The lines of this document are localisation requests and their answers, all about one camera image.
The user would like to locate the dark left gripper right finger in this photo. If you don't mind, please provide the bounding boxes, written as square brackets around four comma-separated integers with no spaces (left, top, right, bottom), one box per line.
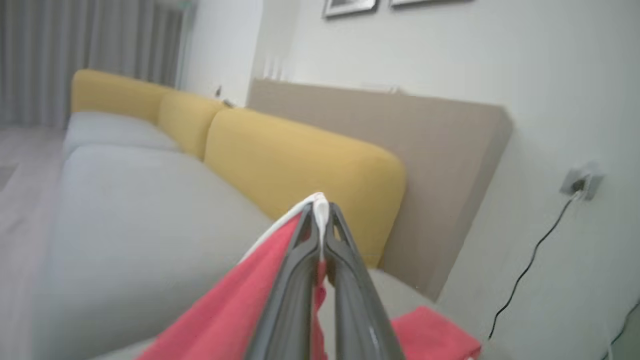
[323,202,407,360]

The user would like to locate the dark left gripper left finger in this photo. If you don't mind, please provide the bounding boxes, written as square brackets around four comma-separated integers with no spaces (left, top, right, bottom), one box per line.
[244,202,322,360]

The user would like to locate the red shorts with white stripe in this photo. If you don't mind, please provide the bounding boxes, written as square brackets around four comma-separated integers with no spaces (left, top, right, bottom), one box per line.
[136,191,332,360]

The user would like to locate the red white Bulls jersey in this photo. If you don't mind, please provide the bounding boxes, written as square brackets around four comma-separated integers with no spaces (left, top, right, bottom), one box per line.
[390,306,482,360]

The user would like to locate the yellow sofa back cushion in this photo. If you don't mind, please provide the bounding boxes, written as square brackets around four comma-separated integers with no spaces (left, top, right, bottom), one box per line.
[157,90,230,162]
[70,68,174,127]
[203,107,407,269]

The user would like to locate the large grey sofa seat cushion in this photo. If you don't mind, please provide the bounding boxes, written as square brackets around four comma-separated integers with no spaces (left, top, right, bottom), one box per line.
[30,144,453,360]

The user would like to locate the small grey sofa seat cushion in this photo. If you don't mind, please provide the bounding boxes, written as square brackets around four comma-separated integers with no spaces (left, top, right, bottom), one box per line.
[62,110,182,157]

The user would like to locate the grey curtain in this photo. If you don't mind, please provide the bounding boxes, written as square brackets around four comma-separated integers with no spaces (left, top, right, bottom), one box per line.
[0,0,187,129]

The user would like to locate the beige upholstered wall panel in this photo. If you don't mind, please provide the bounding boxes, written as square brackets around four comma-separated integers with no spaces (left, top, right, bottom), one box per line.
[247,78,514,302]

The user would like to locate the thin black power cable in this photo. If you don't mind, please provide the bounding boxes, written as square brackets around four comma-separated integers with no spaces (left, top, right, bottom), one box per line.
[487,192,583,342]

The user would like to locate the grey wall socket with plug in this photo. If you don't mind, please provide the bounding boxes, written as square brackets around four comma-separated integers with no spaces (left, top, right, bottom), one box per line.
[558,161,605,202]

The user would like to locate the framed wall picture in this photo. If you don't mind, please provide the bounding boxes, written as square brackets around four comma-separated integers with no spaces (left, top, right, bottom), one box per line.
[322,0,379,19]

